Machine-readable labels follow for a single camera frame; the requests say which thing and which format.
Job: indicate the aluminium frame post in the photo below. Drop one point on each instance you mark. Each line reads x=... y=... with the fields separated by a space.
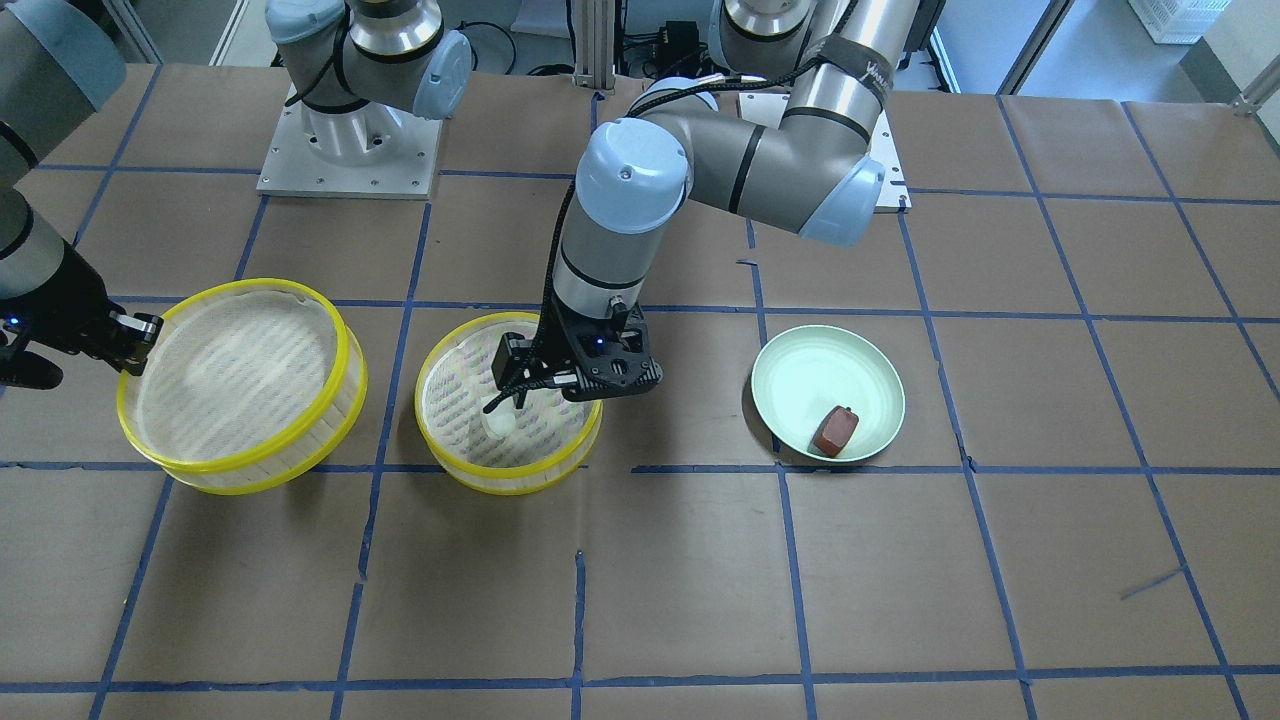
x=593 y=35

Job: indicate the yellow steamer layer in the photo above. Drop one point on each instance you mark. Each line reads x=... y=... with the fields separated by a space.
x=554 y=437
x=251 y=384

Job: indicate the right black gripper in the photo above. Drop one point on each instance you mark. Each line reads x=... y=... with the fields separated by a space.
x=62 y=302

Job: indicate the white plastic crate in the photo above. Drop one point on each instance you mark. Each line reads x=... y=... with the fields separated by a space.
x=1177 y=22

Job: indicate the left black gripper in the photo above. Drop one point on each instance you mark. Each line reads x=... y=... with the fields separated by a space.
x=512 y=358

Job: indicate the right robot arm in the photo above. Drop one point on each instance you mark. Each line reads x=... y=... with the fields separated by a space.
x=57 y=69

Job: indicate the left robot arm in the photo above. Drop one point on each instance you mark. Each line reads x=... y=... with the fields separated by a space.
x=781 y=138

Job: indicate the white steamed bun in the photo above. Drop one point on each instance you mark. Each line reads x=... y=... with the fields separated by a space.
x=500 y=423

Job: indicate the light green plate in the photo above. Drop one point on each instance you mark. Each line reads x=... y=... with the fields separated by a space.
x=805 y=371

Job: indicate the brown bun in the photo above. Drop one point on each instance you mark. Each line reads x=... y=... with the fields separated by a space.
x=835 y=431

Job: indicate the black power adapter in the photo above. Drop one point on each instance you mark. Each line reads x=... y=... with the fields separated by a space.
x=677 y=43

